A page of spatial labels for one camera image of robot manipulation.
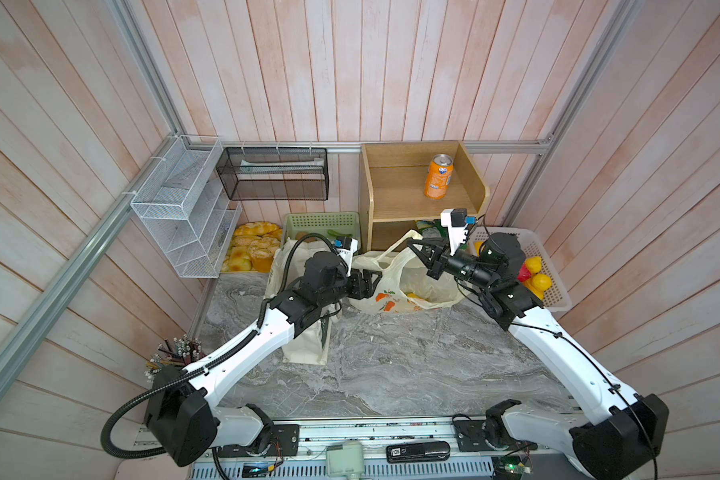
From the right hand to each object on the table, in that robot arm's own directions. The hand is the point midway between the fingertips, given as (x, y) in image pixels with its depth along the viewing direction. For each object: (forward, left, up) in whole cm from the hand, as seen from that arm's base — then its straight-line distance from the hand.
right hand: (408, 243), depth 66 cm
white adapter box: (-38, +14, -34) cm, 53 cm away
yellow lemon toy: (+11, -47, -29) cm, 56 cm away
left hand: (-2, +8, -12) cm, 14 cm away
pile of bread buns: (+23, +50, -28) cm, 62 cm away
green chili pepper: (+38, +21, -36) cm, 56 cm away
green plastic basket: (+41, +28, -33) cm, 59 cm away
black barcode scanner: (-37, -3, -31) cm, 48 cm away
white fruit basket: (+6, -52, -32) cm, 61 cm away
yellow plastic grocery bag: (+9, -3, -29) cm, 31 cm away
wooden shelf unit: (+32, -2, -7) cm, 33 cm away
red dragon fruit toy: (+14, -44, -30) cm, 55 cm away
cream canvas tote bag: (-5, +28, -4) cm, 29 cm away
